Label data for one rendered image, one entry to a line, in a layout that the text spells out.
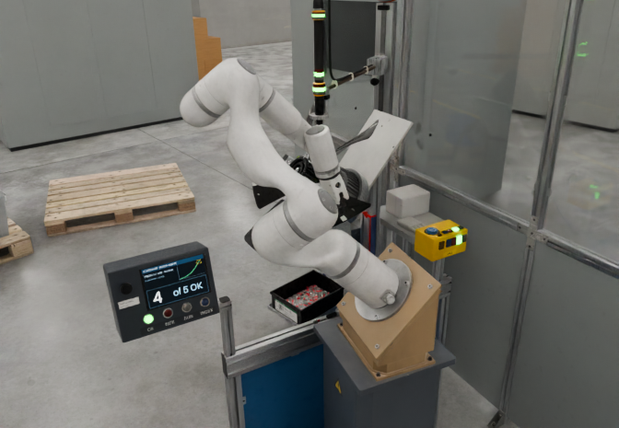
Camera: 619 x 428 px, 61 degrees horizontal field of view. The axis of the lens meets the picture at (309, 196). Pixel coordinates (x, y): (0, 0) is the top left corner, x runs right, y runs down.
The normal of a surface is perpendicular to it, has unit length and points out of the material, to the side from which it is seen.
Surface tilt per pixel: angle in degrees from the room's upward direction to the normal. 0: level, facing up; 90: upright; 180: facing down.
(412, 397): 90
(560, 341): 90
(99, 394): 0
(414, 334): 90
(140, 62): 90
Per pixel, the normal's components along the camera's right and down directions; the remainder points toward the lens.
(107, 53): 0.62, 0.29
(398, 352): 0.37, 0.36
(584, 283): -0.88, 0.20
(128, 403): -0.02, -0.92
